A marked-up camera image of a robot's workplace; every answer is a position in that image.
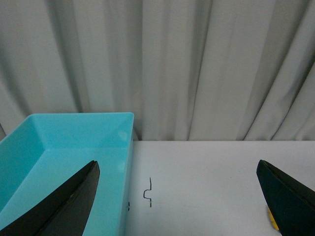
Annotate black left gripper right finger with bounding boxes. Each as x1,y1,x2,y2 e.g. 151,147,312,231
256,160,315,236

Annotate yellow beetle toy car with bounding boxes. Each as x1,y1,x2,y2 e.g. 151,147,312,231
267,208,279,231

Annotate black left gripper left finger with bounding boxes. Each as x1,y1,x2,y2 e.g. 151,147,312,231
0,161,100,236

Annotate turquoise plastic storage box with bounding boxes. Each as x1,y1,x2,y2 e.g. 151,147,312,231
0,113,134,236

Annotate grey pleated curtain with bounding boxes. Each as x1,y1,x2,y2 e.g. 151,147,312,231
0,0,315,141

